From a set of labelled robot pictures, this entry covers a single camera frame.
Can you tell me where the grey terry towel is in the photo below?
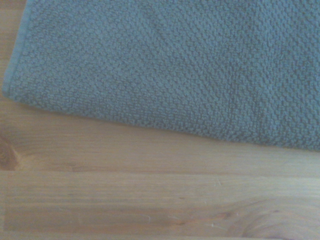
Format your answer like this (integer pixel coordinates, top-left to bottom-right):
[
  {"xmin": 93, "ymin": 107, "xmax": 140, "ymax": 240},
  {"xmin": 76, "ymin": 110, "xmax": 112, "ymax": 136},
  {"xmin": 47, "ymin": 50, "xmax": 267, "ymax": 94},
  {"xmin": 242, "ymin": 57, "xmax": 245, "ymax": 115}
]
[{"xmin": 1, "ymin": 0, "xmax": 320, "ymax": 152}]

